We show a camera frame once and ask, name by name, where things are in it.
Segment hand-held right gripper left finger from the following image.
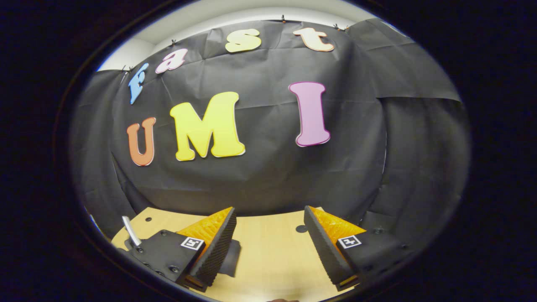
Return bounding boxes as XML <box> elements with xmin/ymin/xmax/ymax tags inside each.
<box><xmin>126</xmin><ymin>206</ymin><xmax>237</xmax><ymax>293</ymax></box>

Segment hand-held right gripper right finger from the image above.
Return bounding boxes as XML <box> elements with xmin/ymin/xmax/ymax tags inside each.
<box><xmin>304</xmin><ymin>206</ymin><xmax>416</xmax><ymax>292</ymax></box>

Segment dark jeans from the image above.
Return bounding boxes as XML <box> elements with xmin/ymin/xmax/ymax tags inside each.
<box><xmin>218</xmin><ymin>239</ymin><xmax>242</xmax><ymax>277</ymax></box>

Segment black backdrop cloth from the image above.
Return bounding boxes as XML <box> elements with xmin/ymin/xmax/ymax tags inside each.
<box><xmin>69</xmin><ymin>18</ymin><xmax>472</xmax><ymax>248</ymax></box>

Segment white curved bar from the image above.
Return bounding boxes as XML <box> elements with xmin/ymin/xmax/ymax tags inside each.
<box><xmin>122</xmin><ymin>216</ymin><xmax>142</xmax><ymax>247</ymax></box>

